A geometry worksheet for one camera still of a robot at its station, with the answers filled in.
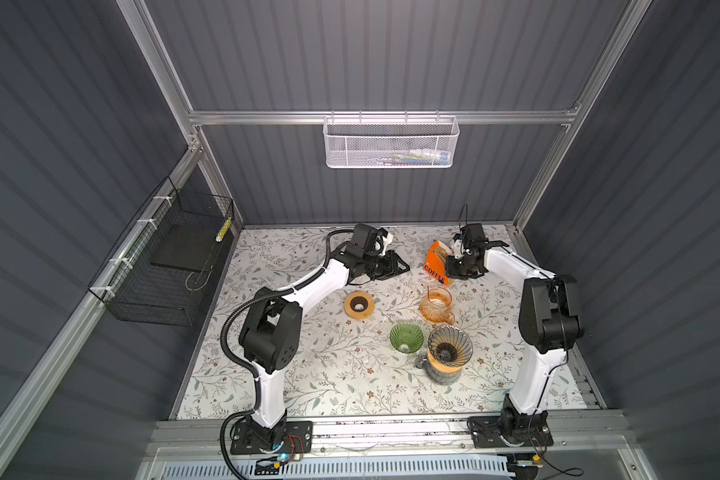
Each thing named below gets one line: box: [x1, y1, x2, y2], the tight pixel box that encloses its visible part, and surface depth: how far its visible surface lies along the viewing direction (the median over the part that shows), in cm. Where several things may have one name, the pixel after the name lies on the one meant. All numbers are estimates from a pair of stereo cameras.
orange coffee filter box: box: [423, 240, 454, 287], surface depth 103 cm
